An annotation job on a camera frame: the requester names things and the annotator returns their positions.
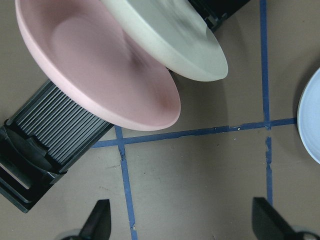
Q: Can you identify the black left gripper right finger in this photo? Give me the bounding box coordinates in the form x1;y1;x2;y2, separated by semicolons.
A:
251;197;304;240

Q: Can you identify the blue plate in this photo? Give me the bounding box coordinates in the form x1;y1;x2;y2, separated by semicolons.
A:
297;69;320;163

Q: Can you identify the pink plate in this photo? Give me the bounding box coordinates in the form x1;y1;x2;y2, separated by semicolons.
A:
15;0;181;131

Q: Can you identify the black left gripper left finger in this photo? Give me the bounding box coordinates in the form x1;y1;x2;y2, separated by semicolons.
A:
78;199;111;240

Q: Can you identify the black dish rack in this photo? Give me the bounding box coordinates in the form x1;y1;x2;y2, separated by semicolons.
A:
0;0;246;213

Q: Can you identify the cream plate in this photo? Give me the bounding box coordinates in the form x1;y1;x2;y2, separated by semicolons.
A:
102;0;228;82

